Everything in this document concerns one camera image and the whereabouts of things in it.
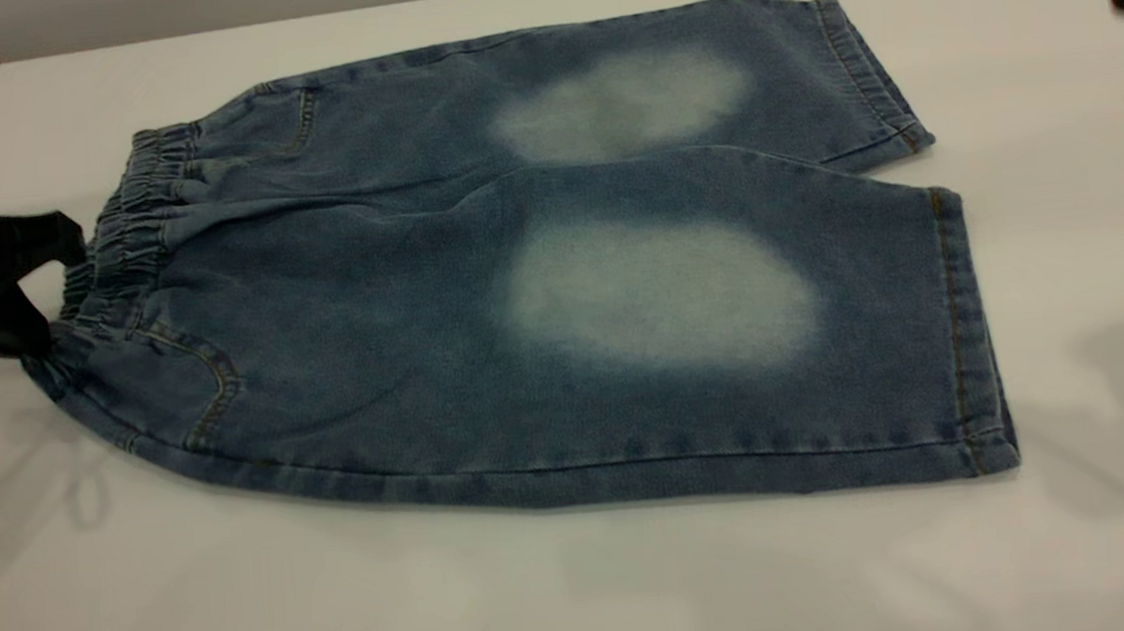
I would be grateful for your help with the blue denim shorts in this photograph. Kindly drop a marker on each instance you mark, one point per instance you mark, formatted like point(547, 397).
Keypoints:
point(404, 348)

